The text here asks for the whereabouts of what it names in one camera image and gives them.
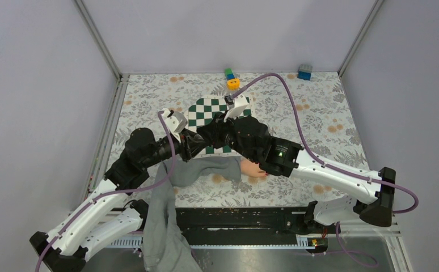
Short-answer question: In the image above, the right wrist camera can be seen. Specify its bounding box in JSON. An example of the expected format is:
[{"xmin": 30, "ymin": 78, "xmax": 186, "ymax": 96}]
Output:
[{"xmin": 223, "ymin": 95, "xmax": 248, "ymax": 122}]

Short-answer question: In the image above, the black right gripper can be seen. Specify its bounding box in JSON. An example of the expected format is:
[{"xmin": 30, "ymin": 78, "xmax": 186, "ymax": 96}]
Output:
[{"xmin": 197, "ymin": 110, "xmax": 259, "ymax": 163}]

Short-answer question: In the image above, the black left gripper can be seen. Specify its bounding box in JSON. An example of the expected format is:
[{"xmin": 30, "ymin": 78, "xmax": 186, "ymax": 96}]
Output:
[{"xmin": 143, "ymin": 129, "xmax": 208, "ymax": 169}]

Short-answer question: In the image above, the green blue toy block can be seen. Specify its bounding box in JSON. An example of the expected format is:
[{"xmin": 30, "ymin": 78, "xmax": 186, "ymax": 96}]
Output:
[{"xmin": 224, "ymin": 68, "xmax": 236, "ymax": 81}]

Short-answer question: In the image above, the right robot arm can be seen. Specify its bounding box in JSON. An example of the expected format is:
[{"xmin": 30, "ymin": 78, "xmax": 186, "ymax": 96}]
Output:
[{"xmin": 196, "ymin": 114, "xmax": 396, "ymax": 233}]

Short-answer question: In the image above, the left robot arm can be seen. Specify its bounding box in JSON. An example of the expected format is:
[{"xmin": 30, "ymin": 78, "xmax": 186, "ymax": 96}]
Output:
[{"xmin": 30, "ymin": 128, "xmax": 212, "ymax": 271}]

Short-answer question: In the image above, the person's hand with painted nails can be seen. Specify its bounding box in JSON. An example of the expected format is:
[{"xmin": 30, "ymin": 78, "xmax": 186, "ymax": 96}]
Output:
[{"xmin": 239, "ymin": 159, "xmax": 268, "ymax": 177}]

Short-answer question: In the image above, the floral tablecloth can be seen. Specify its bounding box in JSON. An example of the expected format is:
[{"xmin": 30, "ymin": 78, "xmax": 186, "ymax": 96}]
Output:
[{"xmin": 104, "ymin": 90, "xmax": 380, "ymax": 205}]

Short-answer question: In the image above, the blue grey toy block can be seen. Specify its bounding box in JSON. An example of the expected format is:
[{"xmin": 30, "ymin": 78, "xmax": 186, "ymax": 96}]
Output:
[{"xmin": 297, "ymin": 64, "xmax": 313, "ymax": 81}]

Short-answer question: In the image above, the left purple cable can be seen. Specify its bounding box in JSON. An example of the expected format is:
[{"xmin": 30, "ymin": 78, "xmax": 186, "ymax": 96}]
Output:
[{"xmin": 34, "ymin": 110, "xmax": 178, "ymax": 272}]

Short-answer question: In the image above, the grey sleeved forearm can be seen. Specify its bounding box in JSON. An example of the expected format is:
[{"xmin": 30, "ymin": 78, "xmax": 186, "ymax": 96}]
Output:
[{"xmin": 141, "ymin": 156, "xmax": 241, "ymax": 271}]

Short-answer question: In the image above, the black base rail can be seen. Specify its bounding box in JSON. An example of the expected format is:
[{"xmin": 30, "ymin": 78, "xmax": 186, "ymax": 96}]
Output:
[{"xmin": 129, "ymin": 205, "xmax": 356, "ymax": 249}]

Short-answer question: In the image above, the green white chess mat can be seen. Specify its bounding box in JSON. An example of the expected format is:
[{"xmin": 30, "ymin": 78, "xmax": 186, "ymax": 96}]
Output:
[{"xmin": 184, "ymin": 96, "xmax": 238, "ymax": 158}]

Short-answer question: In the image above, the yellow toy block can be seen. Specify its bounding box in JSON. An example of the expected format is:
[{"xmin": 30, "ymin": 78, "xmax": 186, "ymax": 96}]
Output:
[{"xmin": 227, "ymin": 78, "xmax": 240, "ymax": 90}]

